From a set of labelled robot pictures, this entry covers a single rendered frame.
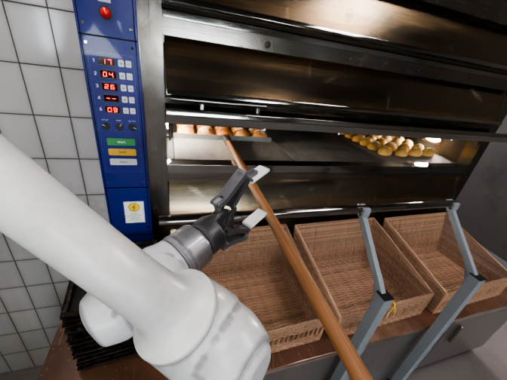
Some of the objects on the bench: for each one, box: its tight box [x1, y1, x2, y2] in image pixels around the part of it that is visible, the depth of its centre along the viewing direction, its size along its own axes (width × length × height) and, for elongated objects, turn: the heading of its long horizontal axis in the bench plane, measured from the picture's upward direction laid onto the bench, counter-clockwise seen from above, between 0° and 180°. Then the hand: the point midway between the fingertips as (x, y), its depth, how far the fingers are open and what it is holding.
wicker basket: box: [201, 224, 324, 354], centre depth 110 cm, size 49×56×28 cm
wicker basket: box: [378, 212, 507, 314], centre depth 148 cm, size 49×56×28 cm
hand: (261, 193), depth 62 cm, fingers open, 13 cm apart
